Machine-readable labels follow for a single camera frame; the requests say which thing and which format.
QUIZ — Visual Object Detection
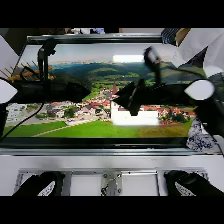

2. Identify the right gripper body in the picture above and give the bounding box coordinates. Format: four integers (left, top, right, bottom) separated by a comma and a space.
112, 78, 148, 117

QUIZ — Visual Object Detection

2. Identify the dark striped garment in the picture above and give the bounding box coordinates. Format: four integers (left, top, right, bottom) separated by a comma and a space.
160, 28, 181, 46

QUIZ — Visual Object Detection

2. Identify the white blue floral garment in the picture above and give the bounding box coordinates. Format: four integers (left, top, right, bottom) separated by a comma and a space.
185, 116, 223, 155

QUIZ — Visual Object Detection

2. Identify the large white garment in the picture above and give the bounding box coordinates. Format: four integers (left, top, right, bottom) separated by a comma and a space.
172, 28, 224, 78

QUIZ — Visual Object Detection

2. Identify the yellow wooden rack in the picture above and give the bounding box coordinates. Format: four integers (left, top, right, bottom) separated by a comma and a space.
0, 60, 56, 83

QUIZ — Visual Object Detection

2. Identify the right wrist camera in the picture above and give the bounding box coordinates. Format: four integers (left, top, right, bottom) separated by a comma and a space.
142, 45, 165, 85

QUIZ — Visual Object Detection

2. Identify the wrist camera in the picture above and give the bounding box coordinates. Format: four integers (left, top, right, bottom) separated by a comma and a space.
142, 45, 165, 85
36, 37, 58, 82

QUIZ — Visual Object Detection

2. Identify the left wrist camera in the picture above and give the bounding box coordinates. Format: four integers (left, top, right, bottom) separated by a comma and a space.
36, 37, 58, 82

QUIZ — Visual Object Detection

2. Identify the black cable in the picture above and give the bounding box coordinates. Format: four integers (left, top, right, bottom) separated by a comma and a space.
0, 102, 46, 139

